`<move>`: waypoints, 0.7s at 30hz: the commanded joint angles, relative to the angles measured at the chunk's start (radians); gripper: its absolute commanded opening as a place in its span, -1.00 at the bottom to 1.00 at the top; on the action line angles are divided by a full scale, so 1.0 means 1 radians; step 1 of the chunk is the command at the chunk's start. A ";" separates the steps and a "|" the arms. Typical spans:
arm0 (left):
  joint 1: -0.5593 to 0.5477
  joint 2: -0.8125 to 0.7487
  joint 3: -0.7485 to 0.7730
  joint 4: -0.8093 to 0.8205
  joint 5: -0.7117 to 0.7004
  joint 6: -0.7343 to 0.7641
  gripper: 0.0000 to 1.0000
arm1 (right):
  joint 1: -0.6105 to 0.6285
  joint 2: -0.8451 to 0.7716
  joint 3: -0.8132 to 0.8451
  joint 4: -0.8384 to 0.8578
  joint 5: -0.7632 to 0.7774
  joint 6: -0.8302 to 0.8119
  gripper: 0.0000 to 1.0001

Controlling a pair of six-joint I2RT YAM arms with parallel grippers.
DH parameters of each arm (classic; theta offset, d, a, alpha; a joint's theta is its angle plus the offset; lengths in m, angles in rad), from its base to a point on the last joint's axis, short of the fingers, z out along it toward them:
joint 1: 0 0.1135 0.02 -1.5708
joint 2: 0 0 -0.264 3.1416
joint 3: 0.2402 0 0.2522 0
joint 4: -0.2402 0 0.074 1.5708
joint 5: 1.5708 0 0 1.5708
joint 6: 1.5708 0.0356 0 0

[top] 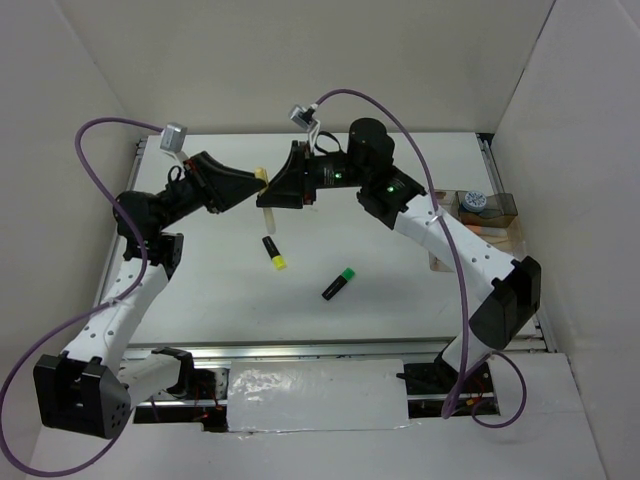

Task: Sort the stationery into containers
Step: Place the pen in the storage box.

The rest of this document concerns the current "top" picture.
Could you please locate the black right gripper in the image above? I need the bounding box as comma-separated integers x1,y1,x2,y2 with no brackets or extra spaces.
257,139,370,208

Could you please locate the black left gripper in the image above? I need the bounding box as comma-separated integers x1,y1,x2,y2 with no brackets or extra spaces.
156,151,266,233

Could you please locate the pale yellow highlighter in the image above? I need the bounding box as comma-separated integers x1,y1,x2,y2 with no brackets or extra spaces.
254,167,276,235

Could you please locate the black yellow-capped highlighter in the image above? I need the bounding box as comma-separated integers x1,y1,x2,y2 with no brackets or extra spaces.
262,236,287,271

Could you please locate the black green-capped highlighter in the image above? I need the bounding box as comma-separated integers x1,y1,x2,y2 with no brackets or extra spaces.
321,267,355,301

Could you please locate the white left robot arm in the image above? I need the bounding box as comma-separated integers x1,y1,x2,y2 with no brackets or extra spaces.
33,152,266,439

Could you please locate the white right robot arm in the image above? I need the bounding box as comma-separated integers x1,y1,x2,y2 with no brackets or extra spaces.
257,118,541,392

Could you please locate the white foil sheet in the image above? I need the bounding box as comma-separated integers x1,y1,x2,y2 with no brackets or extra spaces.
227,359,409,433

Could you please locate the clear compartment organizer box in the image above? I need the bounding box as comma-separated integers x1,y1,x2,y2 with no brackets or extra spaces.
436,190,525,259

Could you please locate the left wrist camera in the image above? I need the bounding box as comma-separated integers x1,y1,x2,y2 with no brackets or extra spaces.
160,122,188,154

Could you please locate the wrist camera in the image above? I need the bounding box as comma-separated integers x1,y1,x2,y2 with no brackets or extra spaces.
160,122,188,154
289,103,321,152

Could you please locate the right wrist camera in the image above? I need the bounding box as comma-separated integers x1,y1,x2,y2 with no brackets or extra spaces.
289,103,321,152

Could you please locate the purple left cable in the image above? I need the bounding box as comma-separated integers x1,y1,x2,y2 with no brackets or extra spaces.
0,116,166,476

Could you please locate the aluminium front rail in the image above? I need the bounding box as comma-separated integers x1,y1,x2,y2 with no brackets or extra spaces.
124,339,461,362

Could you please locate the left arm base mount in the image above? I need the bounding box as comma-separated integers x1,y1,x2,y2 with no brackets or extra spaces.
133,365,230,433

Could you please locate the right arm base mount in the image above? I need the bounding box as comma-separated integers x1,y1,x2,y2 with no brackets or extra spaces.
396,352,499,419

